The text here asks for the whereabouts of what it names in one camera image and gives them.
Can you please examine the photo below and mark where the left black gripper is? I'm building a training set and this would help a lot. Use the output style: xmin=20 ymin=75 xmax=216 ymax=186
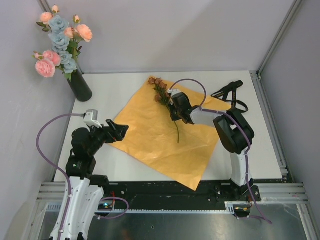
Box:
xmin=87 ymin=119 xmax=129 ymax=155

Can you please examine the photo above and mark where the brown dried flower stem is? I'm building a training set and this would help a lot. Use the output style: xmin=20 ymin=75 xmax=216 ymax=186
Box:
xmin=147 ymin=76 xmax=180 ymax=143

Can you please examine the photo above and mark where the orange wrapping paper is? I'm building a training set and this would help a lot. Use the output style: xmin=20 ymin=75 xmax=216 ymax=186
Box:
xmin=106 ymin=74 xmax=232 ymax=190

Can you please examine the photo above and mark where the black ribbon gold lettering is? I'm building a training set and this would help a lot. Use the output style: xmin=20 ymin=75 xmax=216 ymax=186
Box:
xmin=210 ymin=80 xmax=249 ymax=113

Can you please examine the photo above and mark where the pink rose stem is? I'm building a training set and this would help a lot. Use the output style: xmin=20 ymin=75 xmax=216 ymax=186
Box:
xmin=32 ymin=50 xmax=63 ymax=78

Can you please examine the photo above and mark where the light pink carnation stem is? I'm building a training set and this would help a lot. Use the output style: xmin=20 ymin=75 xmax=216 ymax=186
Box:
xmin=71 ymin=14 xmax=93 ymax=62

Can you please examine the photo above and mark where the blue flower stem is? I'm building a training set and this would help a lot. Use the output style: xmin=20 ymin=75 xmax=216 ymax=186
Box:
xmin=47 ymin=14 xmax=79 ymax=75

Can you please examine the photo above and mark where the peach rose stem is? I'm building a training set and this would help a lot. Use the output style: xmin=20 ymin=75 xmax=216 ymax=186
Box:
xmin=36 ymin=4 xmax=74 ymax=39

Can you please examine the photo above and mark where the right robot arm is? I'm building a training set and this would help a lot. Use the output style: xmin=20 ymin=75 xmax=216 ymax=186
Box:
xmin=166 ymin=89 xmax=255 ymax=201

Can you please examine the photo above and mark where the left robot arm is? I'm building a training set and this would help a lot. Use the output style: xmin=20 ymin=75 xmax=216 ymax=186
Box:
xmin=50 ymin=119 xmax=129 ymax=240

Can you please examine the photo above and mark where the black cylindrical vase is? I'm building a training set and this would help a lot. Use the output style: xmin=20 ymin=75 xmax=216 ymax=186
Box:
xmin=67 ymin=70 xmax=93 ymax=102

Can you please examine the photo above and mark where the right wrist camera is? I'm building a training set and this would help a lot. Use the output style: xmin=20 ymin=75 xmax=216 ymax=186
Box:
xmin=166 ymin=88 xmax=181 ymax=97

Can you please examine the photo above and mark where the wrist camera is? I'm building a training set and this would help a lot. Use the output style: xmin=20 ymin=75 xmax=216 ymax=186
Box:
xmin=83 ymin=109 xmax=103 ymax=128
xmin=166 ymin=88 xmax=181 ymax=97

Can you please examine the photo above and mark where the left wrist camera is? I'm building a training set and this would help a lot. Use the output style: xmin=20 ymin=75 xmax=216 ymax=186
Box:
xmin=83 ymin=109 xmax=103 ymax=128

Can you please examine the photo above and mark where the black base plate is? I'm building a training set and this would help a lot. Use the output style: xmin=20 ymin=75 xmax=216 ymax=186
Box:
xmin=103 ymin=180 xmax=261 ymax=207

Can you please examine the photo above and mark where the grey slotted cable duct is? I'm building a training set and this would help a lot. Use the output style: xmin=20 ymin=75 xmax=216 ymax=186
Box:
xmin=95 ymin=199 xmax=252 ymax=216

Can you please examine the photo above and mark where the right aluminium frame post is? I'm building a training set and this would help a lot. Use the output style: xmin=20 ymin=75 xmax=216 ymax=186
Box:
xmin=256 ymin=0 xmax=305 ymax=77

